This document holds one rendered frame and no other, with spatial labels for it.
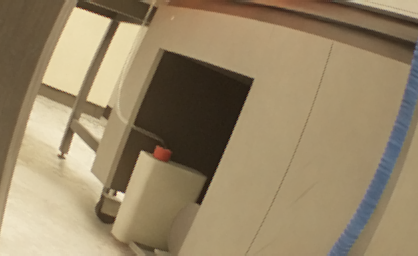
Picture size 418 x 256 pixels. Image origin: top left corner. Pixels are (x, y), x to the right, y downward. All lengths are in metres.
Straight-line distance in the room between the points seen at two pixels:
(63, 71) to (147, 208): 3.11
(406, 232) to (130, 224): 1.04
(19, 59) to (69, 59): 3.92
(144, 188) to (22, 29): 0.98
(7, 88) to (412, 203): 0.72
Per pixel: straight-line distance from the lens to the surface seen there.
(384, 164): 0.97
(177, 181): 1.92
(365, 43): 1.23
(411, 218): 1.09
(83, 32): 4.93
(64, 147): 2.81
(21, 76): 1.01
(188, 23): 1.82
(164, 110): 1.95
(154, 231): 1.94
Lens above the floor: 0.48
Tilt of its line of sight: 3 degrees down
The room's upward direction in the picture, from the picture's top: 23 degrees clockwise
